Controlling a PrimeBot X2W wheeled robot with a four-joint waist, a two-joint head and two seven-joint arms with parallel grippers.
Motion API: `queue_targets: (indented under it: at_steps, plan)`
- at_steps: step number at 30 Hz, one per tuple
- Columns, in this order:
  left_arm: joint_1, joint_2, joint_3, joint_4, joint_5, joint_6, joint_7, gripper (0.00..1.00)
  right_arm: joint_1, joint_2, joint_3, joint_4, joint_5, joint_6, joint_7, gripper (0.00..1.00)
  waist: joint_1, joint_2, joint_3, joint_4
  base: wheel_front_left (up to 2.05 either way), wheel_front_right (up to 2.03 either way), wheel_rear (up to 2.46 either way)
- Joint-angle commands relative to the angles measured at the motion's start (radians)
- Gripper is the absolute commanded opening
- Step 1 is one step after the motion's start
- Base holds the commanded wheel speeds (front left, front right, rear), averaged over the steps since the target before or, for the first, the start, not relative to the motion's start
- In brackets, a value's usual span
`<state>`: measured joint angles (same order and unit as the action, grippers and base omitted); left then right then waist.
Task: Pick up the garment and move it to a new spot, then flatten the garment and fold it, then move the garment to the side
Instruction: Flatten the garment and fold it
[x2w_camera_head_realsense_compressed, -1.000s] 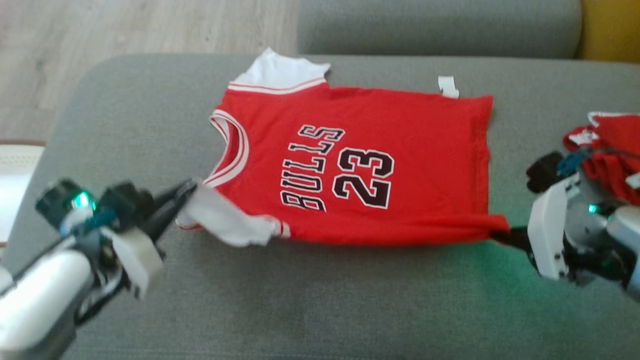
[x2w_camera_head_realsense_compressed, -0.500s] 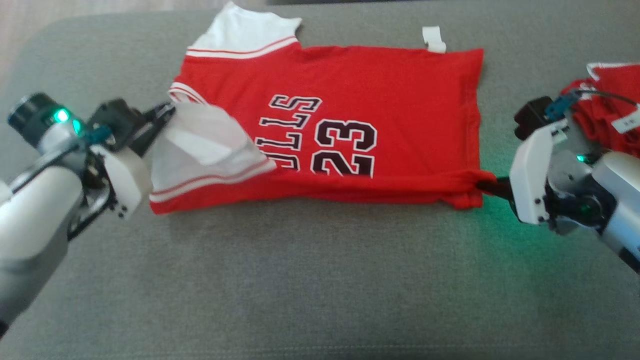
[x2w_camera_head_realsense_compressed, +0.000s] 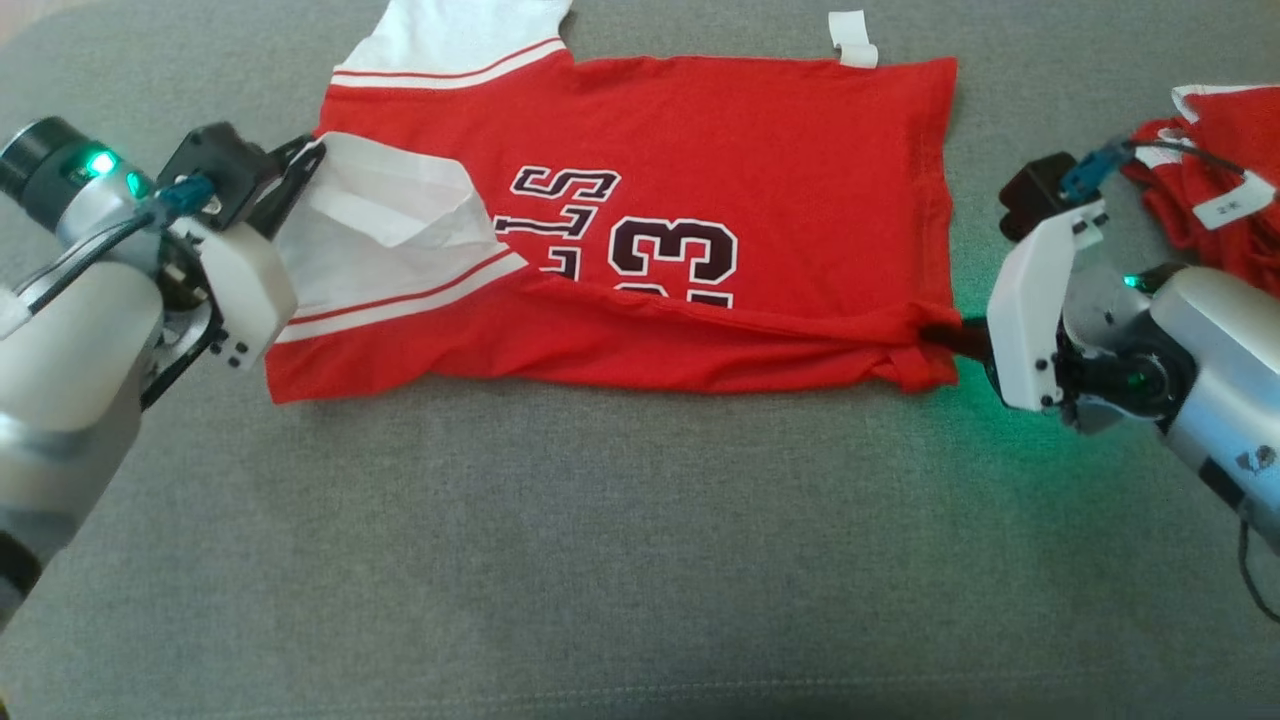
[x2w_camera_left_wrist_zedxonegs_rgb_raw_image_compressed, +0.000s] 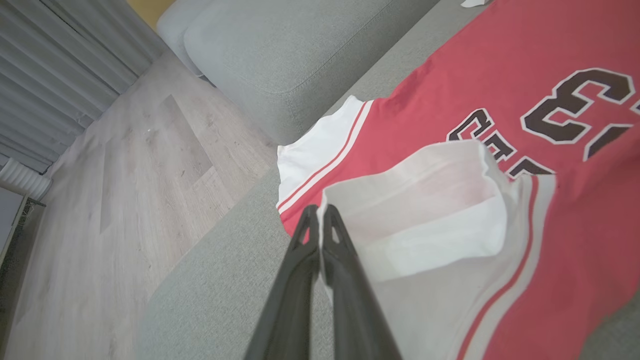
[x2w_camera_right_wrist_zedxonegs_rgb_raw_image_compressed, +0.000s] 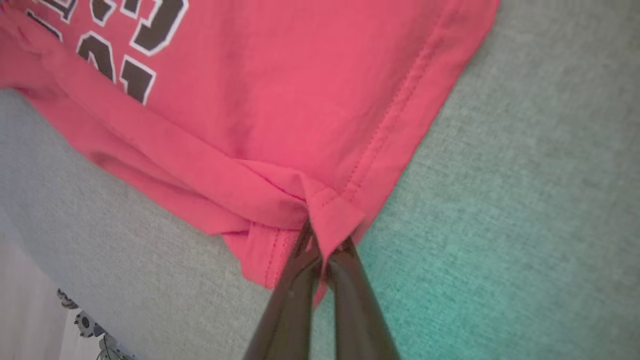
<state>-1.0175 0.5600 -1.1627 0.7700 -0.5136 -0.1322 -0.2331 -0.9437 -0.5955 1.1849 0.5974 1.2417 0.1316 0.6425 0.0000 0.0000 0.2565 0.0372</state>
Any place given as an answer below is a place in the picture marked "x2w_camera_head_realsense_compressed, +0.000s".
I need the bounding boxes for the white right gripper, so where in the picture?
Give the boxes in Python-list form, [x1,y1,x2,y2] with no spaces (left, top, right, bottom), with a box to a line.
[920,198,1197,434]

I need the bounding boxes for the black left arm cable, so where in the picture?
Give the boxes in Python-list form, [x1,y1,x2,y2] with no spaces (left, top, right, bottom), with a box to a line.
[15,175,217,317]

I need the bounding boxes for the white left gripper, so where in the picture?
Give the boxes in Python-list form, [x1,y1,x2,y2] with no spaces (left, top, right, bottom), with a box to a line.
[140,136,327,410]

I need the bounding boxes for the grey fabric sofa seat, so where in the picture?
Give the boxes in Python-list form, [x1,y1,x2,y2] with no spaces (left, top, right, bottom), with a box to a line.
[0,0,1280,720]

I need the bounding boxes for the red shorts with white trim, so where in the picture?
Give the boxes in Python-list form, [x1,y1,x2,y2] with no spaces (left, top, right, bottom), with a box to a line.
[1120,84,1280,301]

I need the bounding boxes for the red basketball jersey white sleeves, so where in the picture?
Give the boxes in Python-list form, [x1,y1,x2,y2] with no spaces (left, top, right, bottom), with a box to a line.
[265,0,964,405]

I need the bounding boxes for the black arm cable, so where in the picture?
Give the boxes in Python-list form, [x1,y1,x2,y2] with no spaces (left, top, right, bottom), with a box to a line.
[15,175,217,317]
[1060,135,1280,216]

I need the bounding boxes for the white right cable label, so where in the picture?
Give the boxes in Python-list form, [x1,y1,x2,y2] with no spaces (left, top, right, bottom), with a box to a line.
[1194,170,1278,232]

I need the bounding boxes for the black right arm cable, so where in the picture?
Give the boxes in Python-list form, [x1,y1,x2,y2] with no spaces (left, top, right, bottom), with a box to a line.
[1060,135,1280,216]

